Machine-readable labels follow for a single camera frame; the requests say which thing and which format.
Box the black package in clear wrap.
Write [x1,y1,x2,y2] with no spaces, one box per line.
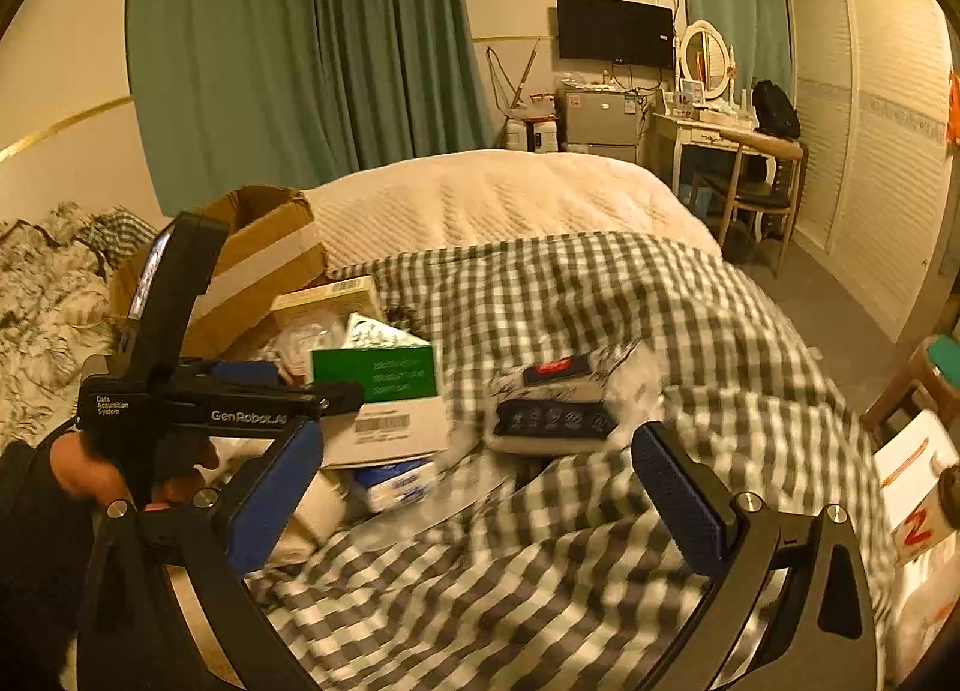
[482,344,662,459]

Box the white dressing table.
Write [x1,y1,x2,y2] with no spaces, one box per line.
[647,107,760,195]

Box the wooden stool with teal cushion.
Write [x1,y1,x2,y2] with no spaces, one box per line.
[861,333,960,441]

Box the white box with red marks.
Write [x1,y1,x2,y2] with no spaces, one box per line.
[872,409,960,566]

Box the white box with barcode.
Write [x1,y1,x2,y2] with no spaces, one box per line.
[321,394,452,472]

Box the brown cardboard carton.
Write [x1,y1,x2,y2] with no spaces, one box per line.
[109,184,331,360]

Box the white louvred wardrobe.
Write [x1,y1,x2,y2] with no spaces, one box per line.
[780,0,960,343]

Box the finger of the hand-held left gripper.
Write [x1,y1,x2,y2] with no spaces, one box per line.
[306,382,366,417]
[214,359,282,387]

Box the person's left hand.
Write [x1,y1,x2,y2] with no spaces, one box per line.
[49,428,222,513]

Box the checkered blanket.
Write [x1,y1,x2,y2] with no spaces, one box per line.
[247,229,901,691]

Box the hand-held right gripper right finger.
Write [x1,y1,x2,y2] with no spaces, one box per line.
[632,422,878,691]

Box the white quilt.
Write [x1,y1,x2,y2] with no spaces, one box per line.
[304,149,725,281]

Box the beige cardboard box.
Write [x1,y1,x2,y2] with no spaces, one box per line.
[268,275,388,333]

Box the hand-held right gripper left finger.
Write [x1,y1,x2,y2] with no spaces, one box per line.
[75,417,327,691]

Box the silver mini fridge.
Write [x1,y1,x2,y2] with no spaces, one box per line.
[561,89,644,164]

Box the white cylindrical container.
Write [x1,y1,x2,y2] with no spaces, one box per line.
[291,469,351,543]

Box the wooden chair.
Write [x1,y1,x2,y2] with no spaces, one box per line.
[690,128,809,266]

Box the clear plastic bag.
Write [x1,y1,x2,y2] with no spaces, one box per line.
[271,322,355,386]

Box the person's left forearm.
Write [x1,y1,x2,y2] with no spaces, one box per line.
[0,436,102,691]

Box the white oval mirror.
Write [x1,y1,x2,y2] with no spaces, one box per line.
[679,20,734,101]

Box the black backpack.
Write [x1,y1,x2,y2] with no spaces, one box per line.
[751,80,803,138]

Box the narrow green curtain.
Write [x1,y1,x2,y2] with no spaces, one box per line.
[311,0,496,174]

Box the green and white box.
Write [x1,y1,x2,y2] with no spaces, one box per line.
[310,312,440,405]

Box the black wall television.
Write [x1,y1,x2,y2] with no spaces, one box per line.
[556,0,674,71]

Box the blue and white packet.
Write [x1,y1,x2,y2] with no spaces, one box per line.
[351,457,441,513]

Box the white plastic bag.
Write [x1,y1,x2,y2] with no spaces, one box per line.
[891,556,960,666]

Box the wide green curtain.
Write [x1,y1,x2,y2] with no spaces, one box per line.
[124,0,325,216]

